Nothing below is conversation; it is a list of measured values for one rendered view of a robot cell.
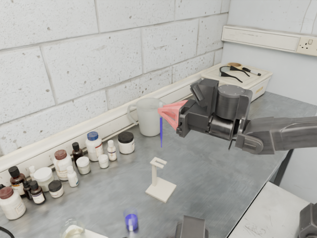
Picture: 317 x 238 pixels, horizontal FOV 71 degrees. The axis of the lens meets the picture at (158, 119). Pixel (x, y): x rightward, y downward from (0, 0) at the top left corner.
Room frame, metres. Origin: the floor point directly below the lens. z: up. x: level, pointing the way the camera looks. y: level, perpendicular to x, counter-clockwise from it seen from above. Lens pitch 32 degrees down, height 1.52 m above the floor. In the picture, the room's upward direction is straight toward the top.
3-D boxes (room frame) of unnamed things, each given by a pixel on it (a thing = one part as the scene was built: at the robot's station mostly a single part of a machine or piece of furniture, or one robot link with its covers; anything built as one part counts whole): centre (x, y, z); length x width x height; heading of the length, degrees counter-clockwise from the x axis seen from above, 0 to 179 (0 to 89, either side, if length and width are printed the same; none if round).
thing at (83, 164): (0.63, 0.29, 0.93); 0.05 x 0.05 x 0.05
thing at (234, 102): (0.42, -0.18, 1.27); 0.12 x 0.09 x 0.12; 60
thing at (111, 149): (0.70, 0.19, 0.94); 0.03 x 0.03 x 0.09
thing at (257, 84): (1.32, -0.49, 0.97); 0.37 x 0.31 x 0.14; 134
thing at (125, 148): (0.76, 0.14, 0.94); 0.07 x 0.07 x 0.07
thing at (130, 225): (0.40, 0.08, 0.93); 0.04 x 0.04 x 0.06
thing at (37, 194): (0.49, 0.40, 0.94); 0.03 x 0.03 x 0.08
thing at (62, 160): (0.60, 0.35, 0.95); 0.06 x 0.06 x 0.11
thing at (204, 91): (0.47, -0.10, 1.28); 0.07 x 0.06 x 0.11; 149
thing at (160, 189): (0.53, -0.01, 0.96); 0.08 x 0.08 x 0.13; 59
